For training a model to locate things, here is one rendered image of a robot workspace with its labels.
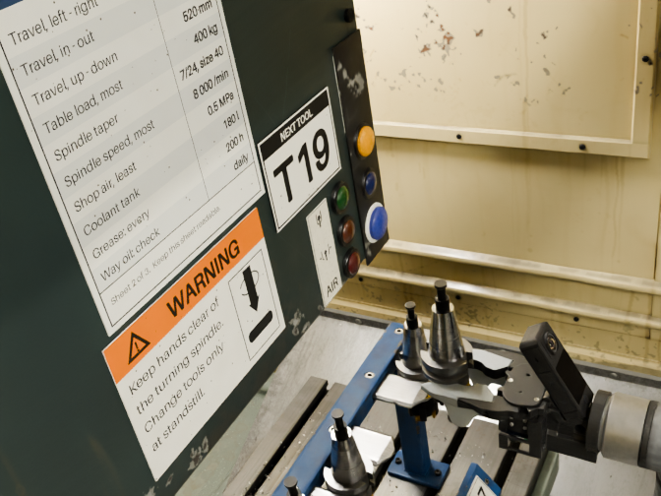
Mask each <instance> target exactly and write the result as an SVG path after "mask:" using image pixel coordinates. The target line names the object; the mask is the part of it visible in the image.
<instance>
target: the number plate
mask: <svg viewBox="0 0 661 496"><path fill-rule="evenodd" d="M467 496H496V495H495V494H494V492H493V491H492V490H491V489H490V488H489V487H488V486H487V485H486V484H485V483H484V482H483V481H482V480H481V479H480V478H479V477H478V476H477V475H476V476H475V478H474V480H473V483H472V485H471V487H470V489H469V491H468V493H467Z"/></svg>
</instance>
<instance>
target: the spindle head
mask: <svg viewBox="0 0 661 496"><path fill-rule="evenodd" d="M220 1H221V5H222V10H223V14H224V18H225V22H226V26H227V30H228V35H229V39H230V43H231V47H232V52H233V56H234V60H235V65H236V69H237V73H238V78H239V82H240V86H241V91H242V94H243V98H244V103H245V107H246V111H247V116H248V120H249V124H250V128H251V133H252V137H253V141H254V146H255V150H256V154H257V159H258V163H259V167H260V171H261V175H262V179H263V184H264V188H265V192H266V193H264V194H263V195H262V196H261V197H260V198H259V199H258V200H257V201H256V202H255V203H254V204H253V205H252V206H250V207H249V208H248V209H247V210H246V211H245V212H244V213H243V214H242V215H241V216H240V217H239V218H237V219H236V220H235V221H233V222H232V223H231V224H230V225H229V226H228V227H227V228H226V229H225V230H224V231H222V232H221V233H220V234H219V235H218V237H217V238H216V239H215V240H214V241H213V242H212V243H211V244H209V245H208V246H207V247H206V248H205V249H204V250H203V251H202V252H201V253H200V254H199V255H198V256H196V257H195V258H194V259H193V260H192V261H191V262H190V263H189V264H188V265H187V266H186V267H185V268H184V269H182V270H181V271H180V272H179V273H178V274H177V275H176V276H175V277H174V278H173V279H172V280H171V281H169V282H168V283H167V284H166V285H165V286H164V287H163V288H162V289H161V290H160V291H159V292H158V293H157V294H155V295H154V296H153V297H152V298H151V299H150V300H149V301H148V302H147V303H146V304H145V305H144V306H143V307H141V308H140V309H139V310H138V311H137V312H136V313H135V314H134V315H133V316H132V317H131V318H130V319H129V320H127V321H126V322H125V323H124V324H123V325H122V326H121V327H120V328H119V329H118V330H117V331H116V332H115V333H113V334H112V335H111V336H110V337H109V336H108V334H107V332H106V330H105V328H104V325H103V323H102V320H101V318H100V315H99V313H98V310H97V308H96V305H95V303H94V300H93V298H92V295H91V293H90V289H89V286H88V284H87V281H86V279H85V276H84V274H83V271H82V269H81V266H80V264H79V261H78V259H77V256H76V254H75V251H74V249H73V246H72V244H71V241H70V239H69V236H68V234H67V231H66V229H65V226H64V224H63V221H62V219H61V217H60V215H59V213H58V210H57V208H56V205H55V203H54V200H53V198H52V195H51V193H50V190H49V188H48V185H47V183H46V180H45V178H44V175H43V173H42V170H41V168H40V165H39V163H38V160H37V158H36V155H35V153H34V150H33V148H32V145H31V143H30V139H29V136H28V134H27V131H26V129H25V126H24V124H23V121H22V119H21V116H20V114H19V111H18V109H17V106H16V104H15V102H14V100H13V97H12V95H11V92H10V90H9V87H8V85H7V83H6V80H5V78H4V75H3V73H2V70H1V68H0V496H175V495H176V493H177V492H178V491H179V490H180V488H181V487H182V486H183V485H184V483H185V482H186V481H187V480H188V478H189V477H190V476H191V475H192V473H193V472H194V471H195V470H196V468H197V467H198V466H199V465H200V463H201V462H202V461H203V460H204V458H205V457H206V456H207V455H208V453H209V452H210V451H211V449H212V448H213V447H214V446H215V444H216V443H217V442H218V441H219V439H220V438H221V437H222V436H223V434H224V433H225V432H226V431H227V429H228V428H229V427H230V426H231V424H232V423H233V422H234V421H235V419H236V418H237V417H238V416H239V414H240V413H241V412H242V411H243V409H244V408H245V407H246V406H247V404H248V403H249V402H250V401H251V399H252V398H253V397H254V396H255V394H256V393H257V392H258V391H259V389H260V388H261V387H262V386H263V384H264V383H265V382H266V381H267V379H268V378H269V377H270V376H271V374H272V373H273V372H274V371H275V369H276V368H277V367H278V366H279V364H280V363H281V362H282V361H283V359H284V358H285V357H286V356H287V354H288V353H289V352H290V351H291V349H292V348H293V347H294V346H295V344H296V343H298V342H299V340H300V339H301V338H302V337H303V335H304V334H305V333H306V332H307V330H308V329H309V328H310V327H311V325H312V324H313V323H314V322H315V320H316V319H317V318H318V317H319V315H320V314H321V313H322V312H323V310H324V309H325V308H326V307H324V302H323V297H322V293H321V288H320V283H319V279H318V274H317V269H316V264H315V259H314V254H313V249H312V244H311V239H310V234H309V229H308V225H307V221H306V217H307V216H308V215H309V214H310V213H311V212H312V211H313V209H314V208H315V207H316V206H317V205H318V204H319V203H320V202H321V201H322V200H323V199H324V198H326V199H327V203H328V209H329V214H330V224H331V229H332V235H333V240H334V246H335V251H336V256H337V261H338V266H339V272H340V277H341V283H342V285H344V284H345V283H346V281H347V280H348V278H347V277H346V276H345V274H344V272H343V259H344V256H345V254H346V252H347V250H348V249H349V248H351V247H356V248H358V250H359V251H360V255H361V263H362V261H363V260H364V259H365V253H364V246H363V240H362V234H361V228H360V222H359V216H358V210H357V204H356V198H355V191H354V185H353V179H352V173H351V167H350V160H349V154H348V148H347V143H346V136H345V132H344V126H343V120H342V114H341V107H340V101H339V95H338V89H337V82H336V76H335V70H334V65H333V59H332V50H331V49H332V48H334V47H335V46H336V45H337V44H339V43H340V42H341V41H343V40H344V39H345V38H347V37H348V36H349V35H350V34H352V33H353V32H354V31H356V30H357V24H356V17H355V10H354V3H353V0H220ZM324 87H328V90H329V96H330V107H331V113H332V119H333V125H334V131H335V136H336V142H337V148H338V154H339V160H340V166H341V170H340V171H339V172H338V173H337V174H336V175H335V176H334V177H333V178H332V179H331V180H330V181H329V182H328V183H327V184H326V185H325V186H324V187H323V188H322V189H321V190H320V191H319V192H318V193H317V194H316V195H315V196H314V197H313V198H312V199H311V200H310V201H309V202H308V203H307V204H306V205H305V206H304V207H303V208H302V209H301V210H300V211H299V212H298V213H297V214H296V215H295V216H294V217H293V218H292V219H291V220H290V221H289V222H288V223H287V224H286V225H285V227H284V228H283V229H282V230H281V231H280V232H279V233H277V232H276V231H275V227H274V223H273V218H272V214H271V210H270V202H269V198H268V193H267V189H266V185H265V180H264V176H263V173H262V168H261V164H260V159H259V155H258V151H257V146H256V144H257V143H258V142H259V141H260V140H261V139H263V138H264V137H265V136H266V135H267V134H269V133H270V132H271V131H272V130H273V129H275V128H276V127H277V126H278V125H279V124H281V123H282V122H283V121H284V120H285V119H287V118H288V117H289V116H290V115H291V114H293V113H294V112H295V111H296V110H297V109H299V108H300V107H301V106H302V105H303V104H305V103H306V102H307V101H308V100H309V99H311V98H312V97H313V96H314V95H315V94H317V93H318V92H319V91H320V90H322V89H323V88H324ZM339 181H345V182H346V183H347V184H348V186H349V189H350V201H349V205H348V208H347V210H346V211H345V212H344V213H343V214H342V215H337V214H336V213H335V212H334V211H333V209H332V207H331V193H332V190H333V187H334V186H335V184H336V183H337V182H339ZM254 208H257V210H258V214H259V218H260V222H261V226H262V230H263V234H264V238H265V242H266V246H267V250H268V254H269V258H270V266H271V270H272V274H273V278H274V282H275V286H276V291H277V295H278V299H279V303H280V307H281V311H282V315H283V320H284V324H285V328H284V330H283V331H282V332H281V333H280V334H279V336H278V337H277V338H276V339H275V340H274V341H273V343H272V344H271V345H270V346H269V348H268V349H267V350H266V351H265V352H264V354H263V355H262V356H261V357H260V358H259V360H258V361H257V362H256V363H255V364H254V366H253V367H252V368H251V369H250V370H249V372H248V373H247V374H246V375H245V376H244V378H243V379H242V380H241V381H240V382H239V384H238V385H237V386H236V387H235V388H234V389H233V391H232V392H231V393H230V394H229V395H228V397H227V398H226V399H225V400H224V401H223V403H222V404H221V405H220V406H219V407H218V409H217V410H216V411H215V412H214V413H213V415H212V416H211V417H210V418H209V420H208V421H207V422H206V423H205V424H204V426H203V427H202V428H201V429H200V430H199V432H198V433H197V434H196V435H195V436H194V437H193V439H192V440H191V441H190V442H189V443H188V445H187V446H186V447H185V448H184V449H183V451H182V452H181V453H180V454H179V455H178V457H177V458H176V459H175V460H174V461H173V463H172V464H171V465H170V466H169V467H168V469H167V470H166V471H165V472H164V473H163V475H162V476H161V477H160V478H159V479H158V481H155V480H154V478H153V475H152V473H151V470H150V466H149V464H148V462H147V459H146V457H145V454H144V452H143V450H142V447H141V445H140V442H139V440H138V437H137V435H136V433H135V430H134V428H133V425H132V423H131V420H130V418H129V416H128V413H127V411H126V408H125V406H124V405H123V402H122V400H121V397H120V395H119V392H118V390H117V388H116V385H115V383H114V380H113V378H112V375H111V373H110V371H109V368H108V366H107V363H106V361H105V359H104V356H103V354H102V351H103V350H104V349H105V348H106V347H107V346H108V345H109V344H110V343H112V342H113V341H114V340H115V339H116V338H117V337H118V336H119V335H120V334H121V333H122V332H123V331H124V330H125V329H127V328H128V327H129V326H130V325H131V324H132V323H133V322H134V321H135V320H136V319H137V318H138V317H139V316H140V315H141V314H143V313H144V312H145V311H146V310H147V309H148V308H149V307H150V306H151V305H152V304H153V303H154V302H155V301H156V300H157V299H158V298H159V297H160V296H161V295H162V294H163V293H164V292H165V291H166V290H167V289H168V288H169V287H170V286H171V285H172V284H174V283H175V282H176V281H178V280H179V279H180V278H181V277H182V276H183V275H184V274H185V273H186V272H187V271H188V270H190V269H191V268H192V267H193V266H194V265H195V264H196V263H197V262H198V261H199V260H200V259H201V258H202V257H203V256H204V255H206V254H207V253H208V251H209V250H210V249H211V248H212V247H213V246H214V245H215V244H216V243H217V242H218V241H219V240H221V239H222V238H223V237H224V236H225V235H226V234H227V233H228V232H229V231H230V230H231V229H232V228H233V227H234V226H235V225H237V224H238V223H239V222H240V221H241V220H242V219H243V218H244V217H245V216H246V215H247V214H248V213H249V212H250V211H252V210H253V209H254ZM346 215H350V216H353V218H354V220H355V225H356V230H355V236H354V239H353V241H352V243H351V244H350V245H349V246H348V247H341V246H340V245H339V243H338V241H337V228H338V225H339V222H340V220H341V219H342V218H343V217H344V216H346Z"/></svg>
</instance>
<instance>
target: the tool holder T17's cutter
mask: <svg viewBox="0 0 661 496"><path fill-rule="evenodd" d="M438 412H439V407H438V403H437V402H436V401H434V400H433V398H430V399H429V400H428V401H426V402H422V403H419V404H418V405H416V406H414V407H413V408H409V409H408V413H409V415H410V416H416V420H417V421H427V417H429V416H431V415H433V418H435V417H436V415H438Z"/></svg>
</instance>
